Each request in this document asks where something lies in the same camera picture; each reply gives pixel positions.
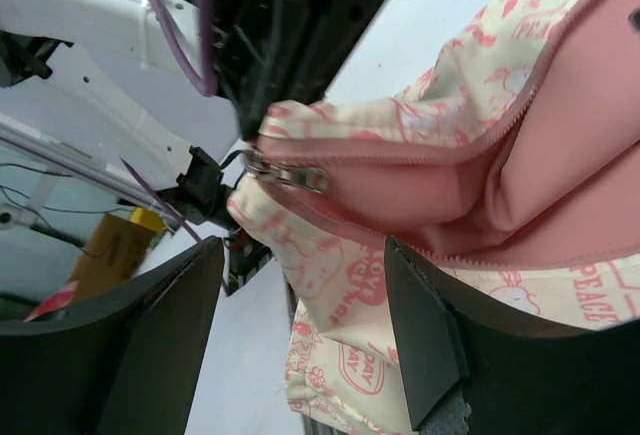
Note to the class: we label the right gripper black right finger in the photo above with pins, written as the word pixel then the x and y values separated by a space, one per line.
pixel 473 365

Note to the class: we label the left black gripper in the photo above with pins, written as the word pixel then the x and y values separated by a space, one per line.
pixel 254 53

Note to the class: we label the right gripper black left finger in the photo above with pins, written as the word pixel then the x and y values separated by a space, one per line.
pixel 126 361

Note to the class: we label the pink Snoopy zip jacket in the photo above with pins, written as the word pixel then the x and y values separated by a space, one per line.
pixel 512 165

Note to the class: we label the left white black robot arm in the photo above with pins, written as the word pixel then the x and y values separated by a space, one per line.
pixel 46 45

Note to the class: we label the yellow brown cardboard box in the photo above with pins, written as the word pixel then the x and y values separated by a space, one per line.
pixel 114 252

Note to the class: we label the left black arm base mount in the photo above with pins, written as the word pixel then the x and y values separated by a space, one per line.
pixel 235 235

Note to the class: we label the aluminium table edge rail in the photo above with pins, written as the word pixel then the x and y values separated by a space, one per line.
pixel 48 150

